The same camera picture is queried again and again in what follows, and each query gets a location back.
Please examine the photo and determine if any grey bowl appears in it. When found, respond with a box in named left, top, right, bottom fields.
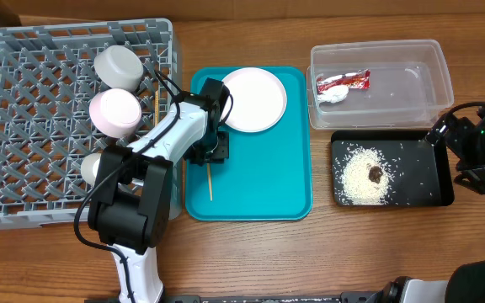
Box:
left=93, top=45, right=144, bottom=93

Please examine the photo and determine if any large white plate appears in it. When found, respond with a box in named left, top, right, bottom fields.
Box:
left=221, top=67, right=287, bottom=133

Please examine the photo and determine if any white cup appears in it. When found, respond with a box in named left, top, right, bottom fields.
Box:
left=80, top=153, right=101, bottom=185

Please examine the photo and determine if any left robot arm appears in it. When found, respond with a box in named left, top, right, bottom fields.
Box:
left=80, top=78, right=233, bottom=302

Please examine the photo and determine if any white rice pile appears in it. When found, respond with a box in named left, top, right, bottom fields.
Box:
left=333, top=141, right=396, bottom=206

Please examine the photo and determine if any grey dishwasher rack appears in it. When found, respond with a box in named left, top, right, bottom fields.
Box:
left=0, top=19, right=182, bottom=230

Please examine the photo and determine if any pink small bowl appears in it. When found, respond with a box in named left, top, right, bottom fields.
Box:
left=88, top=88, right=142, bottom=139

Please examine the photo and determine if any clear plastic bin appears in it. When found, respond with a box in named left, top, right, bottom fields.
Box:
left=306, top=40, right=454, bottom=130

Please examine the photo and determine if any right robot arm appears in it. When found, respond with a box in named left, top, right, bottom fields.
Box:
left=367, top=102, right=485, bottom=303

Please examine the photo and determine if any brown food scrap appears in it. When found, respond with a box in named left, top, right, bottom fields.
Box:
left=368, top=166, right=384, bottom=183

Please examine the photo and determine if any black tray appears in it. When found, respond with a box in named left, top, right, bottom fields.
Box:
left=331, top=130, right=454, bottom=207

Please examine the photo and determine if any red snack wrapper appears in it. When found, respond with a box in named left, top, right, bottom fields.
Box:
left=316, top=69, right=370, bottom=93

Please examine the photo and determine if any white tissue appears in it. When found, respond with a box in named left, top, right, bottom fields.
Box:
left=317, top=85, right=349, bottom=104

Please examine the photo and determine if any wooden chopstick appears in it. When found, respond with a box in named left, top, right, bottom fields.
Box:
left=153, top=91, right=159, bottom=126
left=206, top=163, right=213, bottom=201

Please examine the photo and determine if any teal plastic tray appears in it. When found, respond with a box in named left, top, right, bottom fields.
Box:
left=185, top=66, right=313, bottom=221

